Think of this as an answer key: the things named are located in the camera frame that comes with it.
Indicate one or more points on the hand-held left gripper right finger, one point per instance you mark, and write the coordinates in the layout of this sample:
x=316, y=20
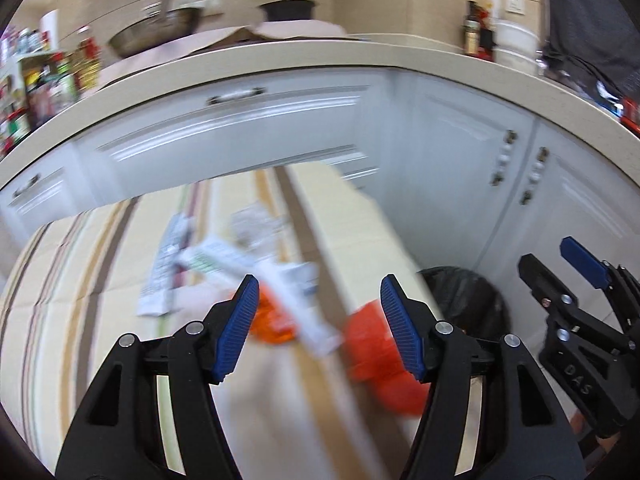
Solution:
x=400, y=332

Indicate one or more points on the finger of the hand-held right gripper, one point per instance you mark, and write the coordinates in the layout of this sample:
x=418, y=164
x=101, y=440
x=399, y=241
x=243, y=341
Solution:
x=582, y=262
x=542, y=282

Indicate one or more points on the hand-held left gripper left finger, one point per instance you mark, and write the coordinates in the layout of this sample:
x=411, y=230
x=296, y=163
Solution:
x=239, y=332

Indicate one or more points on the small orange wrapper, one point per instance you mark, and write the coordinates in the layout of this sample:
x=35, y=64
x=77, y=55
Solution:
x=272, y=322

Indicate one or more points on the orange plastic bag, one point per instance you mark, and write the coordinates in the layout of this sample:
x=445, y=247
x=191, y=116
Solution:
x=372, y=355

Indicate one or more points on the white and green carton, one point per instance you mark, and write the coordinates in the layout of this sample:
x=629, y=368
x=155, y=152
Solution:
x=280, y=280

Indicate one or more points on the bin with black liner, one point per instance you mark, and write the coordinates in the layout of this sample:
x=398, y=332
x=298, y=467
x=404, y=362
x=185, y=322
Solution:
x=465, y=295

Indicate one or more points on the long white printed wrapper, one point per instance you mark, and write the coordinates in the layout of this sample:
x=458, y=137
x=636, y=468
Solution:
x=165, y=270

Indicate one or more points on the clear plastic wrapper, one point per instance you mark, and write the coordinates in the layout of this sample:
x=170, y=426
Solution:
x=255, y=227

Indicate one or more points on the white cabinet door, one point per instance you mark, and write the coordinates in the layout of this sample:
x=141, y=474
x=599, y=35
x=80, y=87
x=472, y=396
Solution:
x=575, y=210
x=465, y=170

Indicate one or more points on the striped table cloth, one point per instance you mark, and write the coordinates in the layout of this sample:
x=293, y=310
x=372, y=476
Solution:
x=100, y=285

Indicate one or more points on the red and blue packets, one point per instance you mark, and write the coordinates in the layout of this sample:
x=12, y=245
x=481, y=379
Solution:
x=620, y=107

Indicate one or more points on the white drawer front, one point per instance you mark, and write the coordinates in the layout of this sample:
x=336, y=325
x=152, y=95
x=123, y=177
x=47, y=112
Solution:
x=225, y=125

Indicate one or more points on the white round container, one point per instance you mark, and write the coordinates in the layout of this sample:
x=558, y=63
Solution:
x=515, y=47

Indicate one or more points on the dark hanging cloth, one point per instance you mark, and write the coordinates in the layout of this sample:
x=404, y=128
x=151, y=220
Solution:
x=590, y=20

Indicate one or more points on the red-labelled bottle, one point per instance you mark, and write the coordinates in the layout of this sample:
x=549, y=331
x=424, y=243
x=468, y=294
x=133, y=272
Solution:
x=486, y=35

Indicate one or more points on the dark glass bottle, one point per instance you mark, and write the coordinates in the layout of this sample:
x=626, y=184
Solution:
x=471, y=30

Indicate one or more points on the steel wok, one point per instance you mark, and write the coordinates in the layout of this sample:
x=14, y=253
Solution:
x=155, y=30

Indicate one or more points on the rack of seasoning bottles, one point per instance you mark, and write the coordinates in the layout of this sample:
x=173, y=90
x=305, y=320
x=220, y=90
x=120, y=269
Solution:
x=35, y=85

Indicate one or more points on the black pot with lid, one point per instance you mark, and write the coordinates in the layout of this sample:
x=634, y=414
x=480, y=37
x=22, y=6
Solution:
x=287, y=9

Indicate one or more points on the white wall socket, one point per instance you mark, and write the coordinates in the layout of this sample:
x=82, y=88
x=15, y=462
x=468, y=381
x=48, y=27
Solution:
x=513, y=4

